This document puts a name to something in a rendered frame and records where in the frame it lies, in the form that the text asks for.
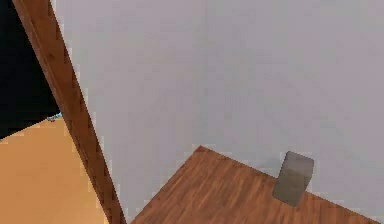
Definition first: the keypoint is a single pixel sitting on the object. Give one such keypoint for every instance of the brown wooden door frame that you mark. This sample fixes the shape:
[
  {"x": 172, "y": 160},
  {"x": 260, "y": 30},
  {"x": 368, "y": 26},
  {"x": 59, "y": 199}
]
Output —
[{"x": 66, "y": 90}]

